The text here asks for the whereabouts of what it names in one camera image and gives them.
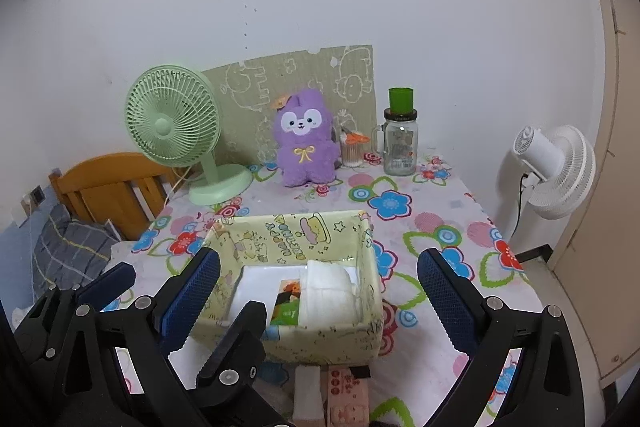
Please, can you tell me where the white fan cable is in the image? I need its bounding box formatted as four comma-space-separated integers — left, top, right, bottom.
165, 166, 194, 208

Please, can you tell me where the green printed cardboard sheet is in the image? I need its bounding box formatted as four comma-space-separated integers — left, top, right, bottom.
201, 44, 377, 168

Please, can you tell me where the grey plaid pillow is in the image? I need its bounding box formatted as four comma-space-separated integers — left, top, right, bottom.
31, 206, 122, 304

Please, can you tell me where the yellow-green printed fabric storage box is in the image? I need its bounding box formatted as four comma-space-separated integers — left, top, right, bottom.
192, 209, 385, 365

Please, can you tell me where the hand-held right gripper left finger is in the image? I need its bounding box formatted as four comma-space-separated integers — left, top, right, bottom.
55, 248, 221, 427

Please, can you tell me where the white rolled towel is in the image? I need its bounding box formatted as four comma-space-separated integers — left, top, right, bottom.
298, 260, 364, 326

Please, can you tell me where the beige wardrobe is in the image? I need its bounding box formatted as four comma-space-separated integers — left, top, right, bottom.
549, 0, 640, 388

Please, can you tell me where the pink tissue packet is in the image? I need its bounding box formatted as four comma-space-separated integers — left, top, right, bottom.
292, 365, 372, 427

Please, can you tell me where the green desk fan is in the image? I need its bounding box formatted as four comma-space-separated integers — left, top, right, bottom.
125, 65, 254, 206

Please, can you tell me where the black fan cable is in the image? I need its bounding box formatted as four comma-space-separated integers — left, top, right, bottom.
509, 172, 528, 244

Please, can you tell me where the green plastic cup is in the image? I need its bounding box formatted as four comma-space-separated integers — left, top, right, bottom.
389, 88, 414, 114

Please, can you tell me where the glass jar mug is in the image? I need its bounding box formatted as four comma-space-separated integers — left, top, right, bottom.
371, 107, 420, 176

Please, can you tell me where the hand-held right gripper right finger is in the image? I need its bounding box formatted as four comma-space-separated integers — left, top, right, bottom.
416, 248, 586, 427

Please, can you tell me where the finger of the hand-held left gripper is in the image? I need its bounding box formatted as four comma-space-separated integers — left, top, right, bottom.
185, 300, 292, 427
12, 263, 137, 388

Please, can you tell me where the purple plush toy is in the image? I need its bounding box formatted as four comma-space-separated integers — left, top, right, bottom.
272, 88, 342, 188

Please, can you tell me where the white flat packet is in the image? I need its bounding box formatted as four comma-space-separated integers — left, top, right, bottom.
227, 263, 358, 323

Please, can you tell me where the wooden chair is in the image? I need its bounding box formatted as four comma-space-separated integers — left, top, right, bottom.
48, 152, 189, 242

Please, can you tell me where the white fan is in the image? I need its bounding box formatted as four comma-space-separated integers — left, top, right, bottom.
511, 125, 597, 221

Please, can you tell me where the colourful printed packet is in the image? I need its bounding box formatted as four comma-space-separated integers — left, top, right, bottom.
267, 279, 304, 341

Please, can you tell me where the cotton swab container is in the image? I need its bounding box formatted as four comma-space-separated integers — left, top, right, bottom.
340, 127, 371, 168

